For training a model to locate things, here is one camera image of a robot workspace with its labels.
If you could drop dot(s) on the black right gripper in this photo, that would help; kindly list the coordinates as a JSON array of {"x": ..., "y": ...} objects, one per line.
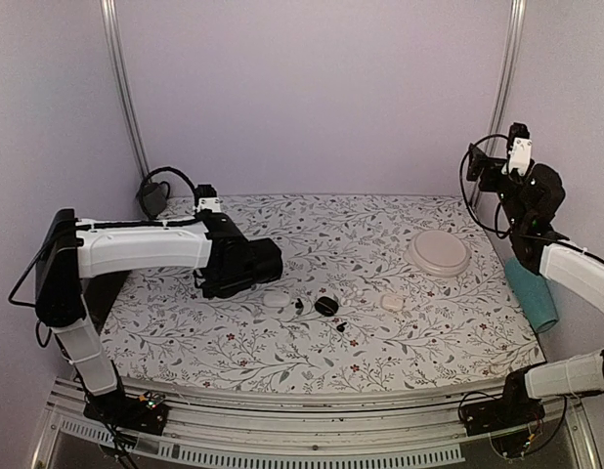
[{"x": 474, "y": 170}]

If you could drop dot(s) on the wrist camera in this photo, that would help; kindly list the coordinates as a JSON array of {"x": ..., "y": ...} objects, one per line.
[
  {"x": 206, "y": 199},
  {"x": 518, "y": 150}
]

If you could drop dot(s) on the floral patterned table mat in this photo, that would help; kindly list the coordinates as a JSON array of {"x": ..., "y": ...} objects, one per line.
[{"x": 353, "y": 249}]

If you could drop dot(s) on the left aluminium frame post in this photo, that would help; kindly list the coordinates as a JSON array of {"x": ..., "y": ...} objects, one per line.
[{"x": 118, "y": 66}]

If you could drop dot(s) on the front aluminium rail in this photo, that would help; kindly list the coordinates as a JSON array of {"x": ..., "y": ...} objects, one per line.
[{"x": 235, "y": 429}]

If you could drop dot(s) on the aluminium frame post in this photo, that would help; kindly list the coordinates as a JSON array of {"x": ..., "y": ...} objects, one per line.
[
  {"x": 510, "y": 57},
  {"x": 118, "y": 66}
]

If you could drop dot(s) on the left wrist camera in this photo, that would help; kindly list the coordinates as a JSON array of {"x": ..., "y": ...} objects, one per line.
[{"x": 206, "y": 199}]

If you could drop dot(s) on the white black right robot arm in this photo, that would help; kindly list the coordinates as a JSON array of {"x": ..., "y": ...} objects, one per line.
[{"x": 529, "y": 198}]

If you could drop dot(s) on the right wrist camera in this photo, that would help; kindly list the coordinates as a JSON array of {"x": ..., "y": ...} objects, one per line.
[{"x": 518, "y": 150}]

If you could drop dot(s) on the white earbud charging case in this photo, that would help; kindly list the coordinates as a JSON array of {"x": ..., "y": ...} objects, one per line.
[{"x": 276, "y": 299}]

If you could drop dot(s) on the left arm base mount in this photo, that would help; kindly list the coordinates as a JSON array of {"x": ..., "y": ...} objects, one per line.
[{"x": 119, "y": 410}]

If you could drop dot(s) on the white round plate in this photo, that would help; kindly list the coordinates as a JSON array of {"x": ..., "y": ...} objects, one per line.
[{"x": 439, "y": 253}]

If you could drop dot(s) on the beige earbud charging case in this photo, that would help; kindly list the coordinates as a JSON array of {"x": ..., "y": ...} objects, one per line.
[{"x": 391, "y": 302}]

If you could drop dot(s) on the right aluminium frame post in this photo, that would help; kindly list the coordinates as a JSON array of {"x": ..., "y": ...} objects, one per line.
[{"x": 510, "y": 57}]

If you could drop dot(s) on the grey mug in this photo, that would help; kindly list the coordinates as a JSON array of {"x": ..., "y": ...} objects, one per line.
[{"x": 152, "y": 198}]

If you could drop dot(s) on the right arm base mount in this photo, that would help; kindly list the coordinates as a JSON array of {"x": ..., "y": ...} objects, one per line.
[{"x": 481, "y": 414}]

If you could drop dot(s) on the teal rolled towel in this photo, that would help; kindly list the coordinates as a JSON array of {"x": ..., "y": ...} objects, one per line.
[{"x": 533, "y": 295}]

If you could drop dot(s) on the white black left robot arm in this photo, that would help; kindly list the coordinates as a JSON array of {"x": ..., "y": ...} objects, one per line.
[{"x": 73, "y": 250}]

